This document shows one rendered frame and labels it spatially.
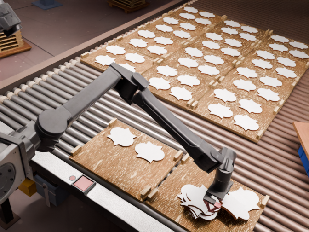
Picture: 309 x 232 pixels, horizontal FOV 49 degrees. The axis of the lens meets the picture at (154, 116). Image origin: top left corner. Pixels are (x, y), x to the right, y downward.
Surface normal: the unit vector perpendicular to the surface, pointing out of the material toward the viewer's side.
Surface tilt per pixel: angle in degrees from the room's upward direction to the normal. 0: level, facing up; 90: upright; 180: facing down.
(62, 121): 28
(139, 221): 0
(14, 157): 90
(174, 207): 0
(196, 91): 0
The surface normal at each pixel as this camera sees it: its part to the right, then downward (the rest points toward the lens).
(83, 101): 0.55, -0.52
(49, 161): 0.09, -0.78
